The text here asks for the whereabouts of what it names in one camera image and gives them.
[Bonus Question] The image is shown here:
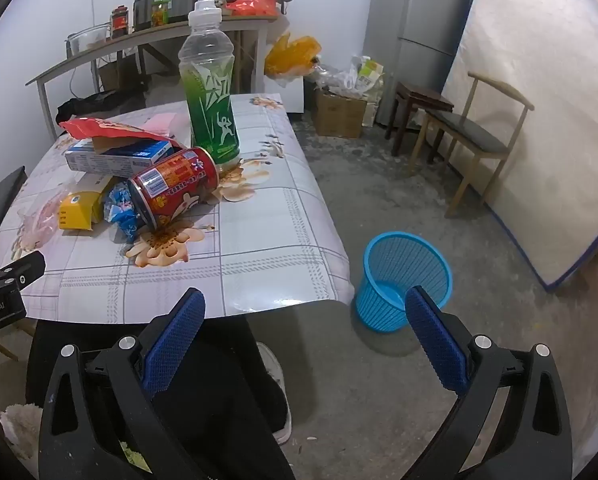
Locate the green label plastic bottle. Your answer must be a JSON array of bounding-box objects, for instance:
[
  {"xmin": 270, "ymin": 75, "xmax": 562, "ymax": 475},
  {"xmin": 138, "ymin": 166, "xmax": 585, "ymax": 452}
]
[{"xmin": 179, "ymin": 0, "xmax": 241, "ymax": 166}]

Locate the yellow plastic bag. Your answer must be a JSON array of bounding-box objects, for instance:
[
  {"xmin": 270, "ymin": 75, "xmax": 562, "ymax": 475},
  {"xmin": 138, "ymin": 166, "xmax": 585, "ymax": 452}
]
[{"xmin": 264, "ymin": 32, "xmax": 324, "ymax": 78}]

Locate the person's white shoe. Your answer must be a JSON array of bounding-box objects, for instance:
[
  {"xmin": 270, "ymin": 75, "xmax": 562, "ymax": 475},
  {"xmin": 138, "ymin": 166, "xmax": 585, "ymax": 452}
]
[{"xmin": 256, "ymin": 342, "xmax": 292, "ymax": 445}]

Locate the table with floral tablecloth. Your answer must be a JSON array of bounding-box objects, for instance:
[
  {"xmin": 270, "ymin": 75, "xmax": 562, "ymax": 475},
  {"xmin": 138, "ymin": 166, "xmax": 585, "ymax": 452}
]
[{"xmin": 0, "ymin": 92, "xmax": 355, "ymax": 325}]

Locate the grey side table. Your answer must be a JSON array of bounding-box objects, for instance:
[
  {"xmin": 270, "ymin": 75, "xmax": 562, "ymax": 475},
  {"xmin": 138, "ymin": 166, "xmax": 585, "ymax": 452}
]
[{"xmin": 26, "ymin": 12, "xmax": 290, "ymax": 141}]

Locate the blue and white carton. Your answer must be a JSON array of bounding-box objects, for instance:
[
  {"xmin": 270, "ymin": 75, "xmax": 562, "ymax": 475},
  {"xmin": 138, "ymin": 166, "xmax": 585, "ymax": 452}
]
[{"xmin": 64, "ymin": 139, "xmax": 174, "ymax": 178}]

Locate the blue plastic waste basket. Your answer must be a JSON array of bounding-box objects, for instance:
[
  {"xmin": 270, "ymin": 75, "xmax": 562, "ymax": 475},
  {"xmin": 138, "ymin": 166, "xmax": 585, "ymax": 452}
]
[{"xmin": 354, "ymin": 231, "xmax": 453, "ymax": 334}]

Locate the dark wooden stool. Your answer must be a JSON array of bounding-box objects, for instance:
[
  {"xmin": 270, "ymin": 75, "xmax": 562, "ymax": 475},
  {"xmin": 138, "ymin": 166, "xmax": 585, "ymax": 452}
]
[{"xmin": 385, "ymin": 81, "xmax": 455, "ymax": 157}]

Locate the red snack bag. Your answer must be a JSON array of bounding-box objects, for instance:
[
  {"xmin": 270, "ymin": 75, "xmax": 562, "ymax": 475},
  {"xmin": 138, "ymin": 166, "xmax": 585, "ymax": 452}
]
[{"xmin": 59, "ymin": 116, "xmax": 187, "ymax": 151}]

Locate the clear glass container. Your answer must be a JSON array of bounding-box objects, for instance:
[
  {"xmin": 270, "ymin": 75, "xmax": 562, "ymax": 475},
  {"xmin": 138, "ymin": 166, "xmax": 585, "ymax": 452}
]
[{"xmin": 68, "ymin": 25, "xmax": 110, "ymax": 56}]

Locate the grey rice cooker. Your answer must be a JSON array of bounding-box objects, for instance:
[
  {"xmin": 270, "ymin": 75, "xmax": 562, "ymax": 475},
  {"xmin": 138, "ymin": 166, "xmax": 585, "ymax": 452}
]
[{"xmin": 133, "ymin": 0, "xmax": 200, "ymax": 32}]

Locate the grey refrigerator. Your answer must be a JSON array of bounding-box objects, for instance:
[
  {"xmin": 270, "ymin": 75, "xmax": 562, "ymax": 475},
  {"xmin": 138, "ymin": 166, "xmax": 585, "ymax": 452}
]
[{"xmin": 363, "ymin": 0, "xmax": 475, "ymax": 126}]

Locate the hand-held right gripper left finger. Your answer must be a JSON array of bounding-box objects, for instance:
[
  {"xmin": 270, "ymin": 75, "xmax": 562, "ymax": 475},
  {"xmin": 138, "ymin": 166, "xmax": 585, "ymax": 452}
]
[{"xmin": 38, "ymin": 287, "xmax": 215, "ymax": 480}]

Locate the white cabinet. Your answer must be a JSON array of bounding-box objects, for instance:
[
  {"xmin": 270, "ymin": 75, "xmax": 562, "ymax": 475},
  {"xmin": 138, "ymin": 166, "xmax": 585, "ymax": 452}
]
[{"xmin": 251, "ymin": 72, "xmax": 305, "ymax": 113}]

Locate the red drink can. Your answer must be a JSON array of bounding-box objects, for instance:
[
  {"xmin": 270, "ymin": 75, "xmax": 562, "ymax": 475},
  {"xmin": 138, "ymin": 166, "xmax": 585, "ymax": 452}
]
[{"xmin": 128, "ymin": 146, "xmax": 221, "ymax": 231}]

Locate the red jar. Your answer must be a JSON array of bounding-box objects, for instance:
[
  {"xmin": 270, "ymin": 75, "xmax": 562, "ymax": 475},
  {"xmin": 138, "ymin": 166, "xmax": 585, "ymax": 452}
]
[{"xmin": 110, "ymin": 6, "xmax": 130, "ymax": 38}]

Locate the beige mattress with blue edge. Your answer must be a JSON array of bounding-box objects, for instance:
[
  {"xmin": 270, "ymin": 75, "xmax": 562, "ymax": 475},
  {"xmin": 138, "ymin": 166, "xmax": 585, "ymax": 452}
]
[{"xmin": 441, "ymin": 0, "xmax": 598, "ymax": 291}]

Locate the orange-red plastic bag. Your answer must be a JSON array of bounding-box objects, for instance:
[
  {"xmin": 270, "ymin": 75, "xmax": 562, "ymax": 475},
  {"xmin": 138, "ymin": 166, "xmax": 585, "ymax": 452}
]
[{"xmin": 225, "ymin": 0, "xmax": 279, "ymax": 18}]

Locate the blue candy wrapper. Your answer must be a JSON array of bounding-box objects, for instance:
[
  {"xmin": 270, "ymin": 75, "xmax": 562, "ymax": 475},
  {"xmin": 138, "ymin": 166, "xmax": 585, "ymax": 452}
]
[{"xmin": 103, "ymin": 182, "xmax": 140, "ymax": 243}]

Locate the beige fluffy cloth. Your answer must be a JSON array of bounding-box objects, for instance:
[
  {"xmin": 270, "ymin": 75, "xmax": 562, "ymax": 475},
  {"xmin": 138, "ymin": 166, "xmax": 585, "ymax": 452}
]
[{"xmin": 1, "ymin": 402, "xmax": 42, "ymax": 461}]

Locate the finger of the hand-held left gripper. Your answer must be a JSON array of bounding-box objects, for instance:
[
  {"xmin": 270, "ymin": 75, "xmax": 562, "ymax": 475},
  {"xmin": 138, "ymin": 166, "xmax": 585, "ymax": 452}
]
[{"xmin": 0, "ymin": 251, "xmax": 46, "ymax": 295}]

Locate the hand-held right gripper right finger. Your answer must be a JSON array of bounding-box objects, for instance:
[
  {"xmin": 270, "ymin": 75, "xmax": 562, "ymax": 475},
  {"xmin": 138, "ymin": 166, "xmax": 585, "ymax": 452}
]
[{"xmin": 404, "ymin": 285, "xmax": 573, "ymax": 480}]

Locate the yellow paper box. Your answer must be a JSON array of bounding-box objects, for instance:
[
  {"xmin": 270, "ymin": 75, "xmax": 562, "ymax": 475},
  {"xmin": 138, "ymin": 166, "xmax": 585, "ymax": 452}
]
[{"xmin": 59, "ymin": 174, "xmax": 117, "ymax": 231}]

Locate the wooden chair with dark seat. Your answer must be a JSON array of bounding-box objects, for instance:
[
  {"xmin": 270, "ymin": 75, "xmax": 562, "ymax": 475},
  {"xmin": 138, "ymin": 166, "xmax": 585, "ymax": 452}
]
[{"xmin": 411, "ymin": 71, "xmax": 535, "ymax": 218}]

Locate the black bag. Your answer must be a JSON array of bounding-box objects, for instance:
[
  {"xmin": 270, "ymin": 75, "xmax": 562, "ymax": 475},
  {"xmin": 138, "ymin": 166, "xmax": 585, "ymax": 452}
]
[{"xmin": 56, "ymin": 87, "xmax": 147, "ymax": 131}]

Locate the small brown box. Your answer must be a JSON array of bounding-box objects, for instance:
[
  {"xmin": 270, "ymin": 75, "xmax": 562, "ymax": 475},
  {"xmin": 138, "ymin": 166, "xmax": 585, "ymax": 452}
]
[{"xmin": 99, "ymin": 57, "xmax": 124, "ymax": 91}]

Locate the pile of clear plastic bags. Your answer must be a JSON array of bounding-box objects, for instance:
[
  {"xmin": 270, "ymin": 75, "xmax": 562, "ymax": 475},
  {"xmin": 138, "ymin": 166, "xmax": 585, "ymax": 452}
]
[{"xmin": 314, "ymin": 55, "xmax": 386, "ymax": 98}]

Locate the pink paper sheet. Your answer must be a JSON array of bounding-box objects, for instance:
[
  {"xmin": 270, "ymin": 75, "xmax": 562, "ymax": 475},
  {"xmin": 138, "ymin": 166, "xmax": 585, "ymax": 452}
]
[{"xmin": 141, "ymin": 112, "xmax": 192, "ymax": 138}]

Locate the person's black trouser leg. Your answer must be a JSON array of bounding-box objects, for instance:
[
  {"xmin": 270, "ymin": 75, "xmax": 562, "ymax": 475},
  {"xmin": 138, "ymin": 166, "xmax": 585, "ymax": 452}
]
[{"xmin": 26, "ymin": 305, "xmax": 292, "ymax": 480}]

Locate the cardboard box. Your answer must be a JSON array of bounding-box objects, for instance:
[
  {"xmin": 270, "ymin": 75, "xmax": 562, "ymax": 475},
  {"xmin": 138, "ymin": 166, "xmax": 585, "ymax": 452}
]
[{"xmin": 313, "ymin": 87, "xmax": 369, "ymax": 138}]

